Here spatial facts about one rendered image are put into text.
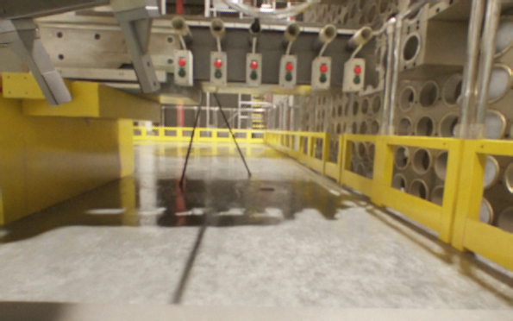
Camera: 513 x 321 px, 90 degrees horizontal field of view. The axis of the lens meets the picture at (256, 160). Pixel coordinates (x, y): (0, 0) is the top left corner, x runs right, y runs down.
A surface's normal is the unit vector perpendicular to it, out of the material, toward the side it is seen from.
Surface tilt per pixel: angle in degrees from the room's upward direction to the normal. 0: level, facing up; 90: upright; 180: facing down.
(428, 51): 90
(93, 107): 90
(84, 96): 90
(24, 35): 82
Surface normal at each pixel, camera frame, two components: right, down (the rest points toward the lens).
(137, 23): -0.07, 0.50
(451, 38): 0.06, 0.12
